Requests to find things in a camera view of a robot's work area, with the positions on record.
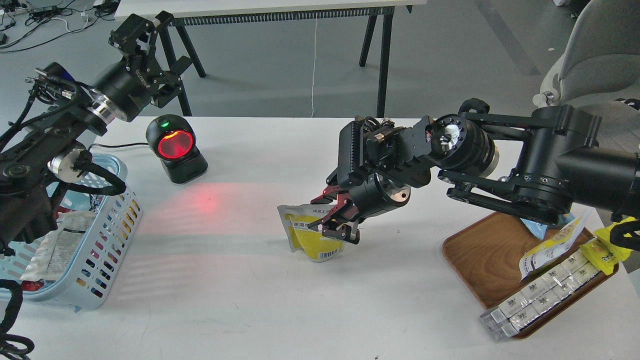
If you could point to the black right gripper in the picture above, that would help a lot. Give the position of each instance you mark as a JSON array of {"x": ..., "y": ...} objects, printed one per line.
[{"x": 376, "y": 196}]

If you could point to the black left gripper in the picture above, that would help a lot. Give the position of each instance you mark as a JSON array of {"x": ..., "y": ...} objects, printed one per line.
[{"x": 124, "y": 89}]

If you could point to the yellow white snack pouch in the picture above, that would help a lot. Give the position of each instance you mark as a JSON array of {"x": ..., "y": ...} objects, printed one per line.
[{"x": 295, "y": 220}]

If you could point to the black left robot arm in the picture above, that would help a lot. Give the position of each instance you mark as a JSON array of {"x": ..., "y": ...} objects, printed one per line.
[{"x": 41, "y": 157}]

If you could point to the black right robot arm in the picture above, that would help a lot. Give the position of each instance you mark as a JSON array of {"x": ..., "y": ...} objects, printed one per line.
[{"x": 534, "y": 168}]

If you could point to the light blue plastic basket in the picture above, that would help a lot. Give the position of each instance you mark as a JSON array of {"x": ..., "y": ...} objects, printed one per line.
[{"x": 93, "y": 263}]

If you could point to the blue snack bag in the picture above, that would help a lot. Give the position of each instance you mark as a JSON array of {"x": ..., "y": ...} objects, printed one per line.
[{"x": 539, "y": 230}]

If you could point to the white snack bag in basket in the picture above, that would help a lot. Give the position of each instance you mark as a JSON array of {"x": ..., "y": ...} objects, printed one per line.
[{"x": 58, "y": 247}]

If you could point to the yellow small snack packet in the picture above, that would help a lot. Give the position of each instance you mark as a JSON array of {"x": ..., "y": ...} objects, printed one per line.
[{"x": 604, "y": 255}]

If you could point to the red snack pack in basket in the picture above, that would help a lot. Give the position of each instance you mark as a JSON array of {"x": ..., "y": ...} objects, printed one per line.
[{"x": 32, "y": 286}]

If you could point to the white table with black legs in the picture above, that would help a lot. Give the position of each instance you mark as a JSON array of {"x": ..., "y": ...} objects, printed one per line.
[{"x": 190, "y": 13}]

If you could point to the black barcode scanner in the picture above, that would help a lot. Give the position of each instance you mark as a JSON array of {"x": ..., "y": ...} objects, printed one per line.
[{"x": 173, "y": 141}]

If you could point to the wooden tray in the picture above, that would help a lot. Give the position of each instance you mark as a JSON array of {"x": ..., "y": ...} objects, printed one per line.
[{"x": 486, "y": 257}]

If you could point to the yellow white flat pouch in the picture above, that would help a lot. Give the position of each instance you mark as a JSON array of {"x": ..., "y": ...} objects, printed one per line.
[{"x": 549, "y": 250}]

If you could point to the clear pack of white cubes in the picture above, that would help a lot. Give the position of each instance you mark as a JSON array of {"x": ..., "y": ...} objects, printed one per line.
[{"x": 524, "y": 309}]

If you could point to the grey office chair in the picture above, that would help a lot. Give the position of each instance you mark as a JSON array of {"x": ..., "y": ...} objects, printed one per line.
[{"x": 599, "y": 68}]

